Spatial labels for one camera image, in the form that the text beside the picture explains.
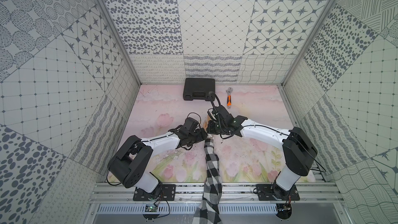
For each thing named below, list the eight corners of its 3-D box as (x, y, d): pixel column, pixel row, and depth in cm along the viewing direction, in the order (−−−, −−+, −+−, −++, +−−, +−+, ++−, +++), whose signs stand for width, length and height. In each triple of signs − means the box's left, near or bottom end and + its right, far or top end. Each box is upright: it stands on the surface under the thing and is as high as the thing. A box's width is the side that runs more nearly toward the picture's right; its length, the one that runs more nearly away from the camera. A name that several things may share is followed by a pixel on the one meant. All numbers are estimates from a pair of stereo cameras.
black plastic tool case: (183, 101, 112) (182, 96, 108) (186, 80, 126) (185, 75, 122) (215, 101, 112) (215, 96, 108) (214, 80, 126) (214, 76, 122)
